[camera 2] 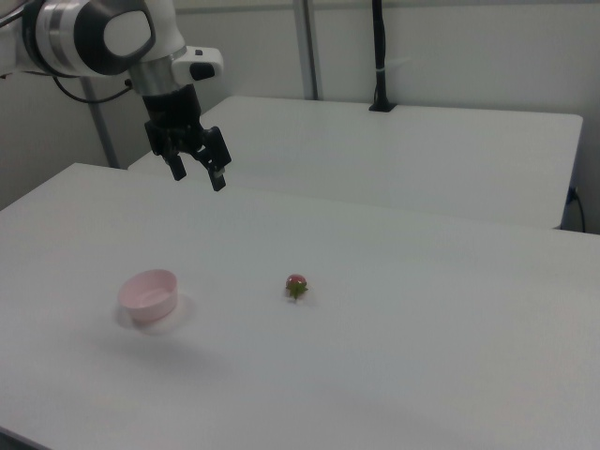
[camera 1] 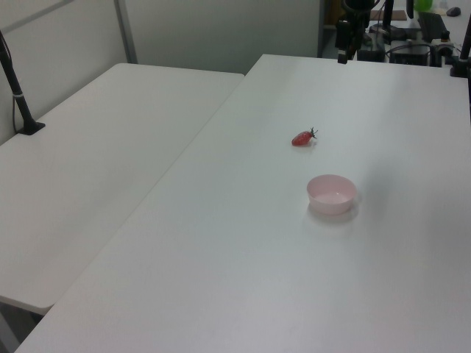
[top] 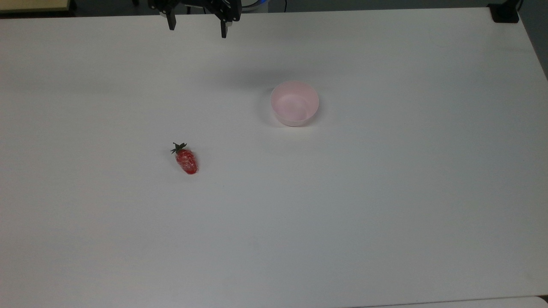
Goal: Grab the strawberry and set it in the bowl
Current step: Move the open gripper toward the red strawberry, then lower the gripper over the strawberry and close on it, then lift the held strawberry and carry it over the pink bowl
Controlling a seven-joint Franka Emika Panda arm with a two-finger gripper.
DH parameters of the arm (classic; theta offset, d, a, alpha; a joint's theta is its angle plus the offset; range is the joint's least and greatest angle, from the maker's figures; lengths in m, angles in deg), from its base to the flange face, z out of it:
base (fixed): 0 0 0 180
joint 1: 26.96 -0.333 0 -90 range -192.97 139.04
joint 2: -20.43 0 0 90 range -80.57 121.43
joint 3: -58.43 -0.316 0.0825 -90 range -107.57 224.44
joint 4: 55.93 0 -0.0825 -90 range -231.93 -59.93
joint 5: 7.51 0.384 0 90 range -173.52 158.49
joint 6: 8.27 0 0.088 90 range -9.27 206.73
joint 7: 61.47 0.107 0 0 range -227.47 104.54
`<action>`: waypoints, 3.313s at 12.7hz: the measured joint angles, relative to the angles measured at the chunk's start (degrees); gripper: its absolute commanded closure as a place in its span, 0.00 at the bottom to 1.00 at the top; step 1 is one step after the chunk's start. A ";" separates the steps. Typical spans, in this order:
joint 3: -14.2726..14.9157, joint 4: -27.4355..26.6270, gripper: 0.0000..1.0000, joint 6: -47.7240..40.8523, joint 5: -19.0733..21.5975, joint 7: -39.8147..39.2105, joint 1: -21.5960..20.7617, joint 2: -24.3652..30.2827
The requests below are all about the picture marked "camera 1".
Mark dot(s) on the pink plastic bowl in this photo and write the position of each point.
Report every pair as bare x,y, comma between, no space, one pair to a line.
331,206

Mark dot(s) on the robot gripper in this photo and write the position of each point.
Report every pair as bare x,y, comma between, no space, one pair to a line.
356,8

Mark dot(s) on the white folding table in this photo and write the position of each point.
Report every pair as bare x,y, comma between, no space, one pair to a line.
92,165

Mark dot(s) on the black clamp on table corner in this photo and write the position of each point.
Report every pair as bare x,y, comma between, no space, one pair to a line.
464,48

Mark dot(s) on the black equipment box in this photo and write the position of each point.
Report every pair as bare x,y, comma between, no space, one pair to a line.
410,55

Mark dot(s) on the grey metal partition post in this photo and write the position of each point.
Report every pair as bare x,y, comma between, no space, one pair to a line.
126,33

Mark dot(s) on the black monitor stand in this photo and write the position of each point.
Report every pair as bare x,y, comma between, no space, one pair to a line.
388,25

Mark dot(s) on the black camera pole with clamp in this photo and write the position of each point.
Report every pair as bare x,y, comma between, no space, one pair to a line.
16,92

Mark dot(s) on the green round object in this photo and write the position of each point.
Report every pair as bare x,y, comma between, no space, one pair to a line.
424,3

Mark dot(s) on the grey computer mouse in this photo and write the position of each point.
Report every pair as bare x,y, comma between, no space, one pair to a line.
453,11

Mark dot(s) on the brown flat board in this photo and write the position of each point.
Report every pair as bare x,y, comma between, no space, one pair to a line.
399,14

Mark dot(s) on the red toy strawberry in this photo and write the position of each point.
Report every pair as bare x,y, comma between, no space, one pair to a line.
301,138

